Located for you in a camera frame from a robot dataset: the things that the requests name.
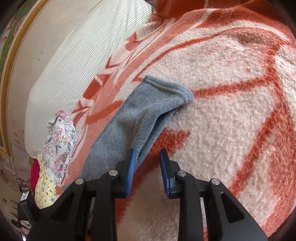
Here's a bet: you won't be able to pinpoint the grey fleece pants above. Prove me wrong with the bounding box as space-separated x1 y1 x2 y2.
62 75 194 190

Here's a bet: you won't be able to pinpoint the yellow cartoon print pillow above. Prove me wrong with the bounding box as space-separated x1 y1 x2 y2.
35 154 58 209

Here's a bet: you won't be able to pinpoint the red plush pillow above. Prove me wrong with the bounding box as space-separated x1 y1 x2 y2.
30 159 40 189

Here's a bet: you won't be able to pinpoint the floral ruffled pillow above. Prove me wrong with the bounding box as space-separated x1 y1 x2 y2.
42 110 78 185

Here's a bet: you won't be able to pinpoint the orange white patterned blanket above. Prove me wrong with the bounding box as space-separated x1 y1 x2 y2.
62 1 295 240

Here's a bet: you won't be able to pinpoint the gold framed picture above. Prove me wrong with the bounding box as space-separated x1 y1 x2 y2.
1 1 48 157

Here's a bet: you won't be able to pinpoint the white striped headboard cushion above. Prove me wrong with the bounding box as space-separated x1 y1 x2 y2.
25 1 154 158

